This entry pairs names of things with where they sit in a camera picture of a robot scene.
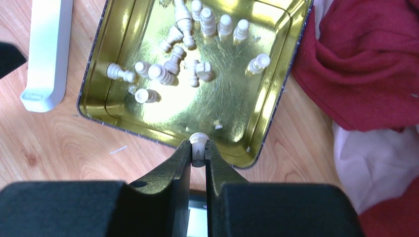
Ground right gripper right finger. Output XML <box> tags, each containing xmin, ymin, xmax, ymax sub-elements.
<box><xmin>205</xmin><ymin>140</ymin><xmax>364</xmax><ymax>237</ymax></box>

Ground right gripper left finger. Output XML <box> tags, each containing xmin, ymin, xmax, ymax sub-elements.
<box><xmin>0</xmin><ymin>141</ymin><xmax>192</xmax><ymax>237</ymax></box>

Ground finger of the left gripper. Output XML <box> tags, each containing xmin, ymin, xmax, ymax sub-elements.
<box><xmin>0</xmin><ymin>42</ymin><xmax>27</xmax><ymax>79</ymax></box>

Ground white chess pawn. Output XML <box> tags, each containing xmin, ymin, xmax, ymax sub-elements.
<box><xmin>189</xmin><ymin>132</ymin><xmax>209</xmax><ymax>168</ymax></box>

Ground black white chess board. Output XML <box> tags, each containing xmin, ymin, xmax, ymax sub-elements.
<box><xmin>187</xmin><ymin>190</ymin><xmax>208</xmax><ymax>237</ymax></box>

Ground white metal clothes rack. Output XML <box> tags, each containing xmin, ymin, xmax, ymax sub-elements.
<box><xmin>20</xmin><ymin>0</ymin><xmax>73</xmax><ymax>113</ymax></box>

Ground gold metal tin box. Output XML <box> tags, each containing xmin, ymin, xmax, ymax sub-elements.
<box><xmin>77</xmin><ymin>0</ymin><xmax>313</xmax><ymax>168</ymax></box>

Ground white pawn in tin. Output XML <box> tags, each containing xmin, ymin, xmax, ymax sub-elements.
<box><xmin>247</xmin><ymin>53</ymin><xmax>271</xmax><ymax>74</ymax></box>

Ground dark red shirt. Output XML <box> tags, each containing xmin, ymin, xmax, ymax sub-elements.
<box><xmin>291</xmin><ymin>0</ymin><xmax>419</xmax><ymax>237</ymax></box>

